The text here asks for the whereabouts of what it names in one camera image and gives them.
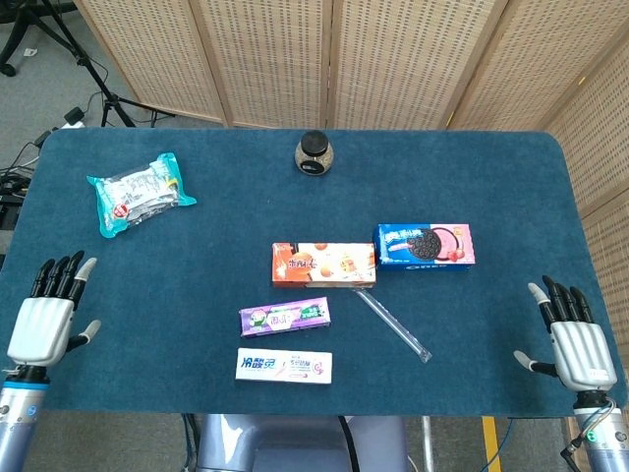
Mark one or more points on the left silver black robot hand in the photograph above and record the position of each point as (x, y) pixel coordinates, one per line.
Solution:
(41, 329)

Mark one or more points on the white pink toothpaste box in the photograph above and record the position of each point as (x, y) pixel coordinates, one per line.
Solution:
(282, 366)

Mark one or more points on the orange biscuit box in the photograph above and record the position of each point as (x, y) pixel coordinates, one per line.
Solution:
(324, 265)

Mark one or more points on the wicker folding screen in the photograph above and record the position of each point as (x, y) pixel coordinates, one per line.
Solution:
(393, 59)

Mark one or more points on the black office chair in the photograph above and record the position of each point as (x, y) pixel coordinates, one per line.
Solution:
(17, 29)

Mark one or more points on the blue pink Oreo box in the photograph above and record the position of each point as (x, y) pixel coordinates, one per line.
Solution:
(422, 246)

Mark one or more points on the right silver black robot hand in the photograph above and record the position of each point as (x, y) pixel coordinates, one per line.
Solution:
(584, 351)

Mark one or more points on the glass jar with black lid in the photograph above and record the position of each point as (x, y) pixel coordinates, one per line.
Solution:
(315, 155)

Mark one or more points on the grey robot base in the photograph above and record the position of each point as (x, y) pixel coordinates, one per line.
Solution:
(295, 442)

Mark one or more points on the purple toothpaste box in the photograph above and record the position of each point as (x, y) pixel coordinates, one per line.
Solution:
(285, 317)

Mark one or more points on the black tripod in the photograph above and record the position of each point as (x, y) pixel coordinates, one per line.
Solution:
(93, 74)

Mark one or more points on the blue table mat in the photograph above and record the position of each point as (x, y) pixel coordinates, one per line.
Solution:
(221, 221)

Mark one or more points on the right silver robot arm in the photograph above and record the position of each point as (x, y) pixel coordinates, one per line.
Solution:
(602, 437)

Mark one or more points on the clear wrapped straw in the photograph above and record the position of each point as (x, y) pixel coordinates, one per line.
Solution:
(395, 327)

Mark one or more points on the teal silver snack packet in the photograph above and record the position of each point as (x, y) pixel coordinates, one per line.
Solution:
(140, 192)

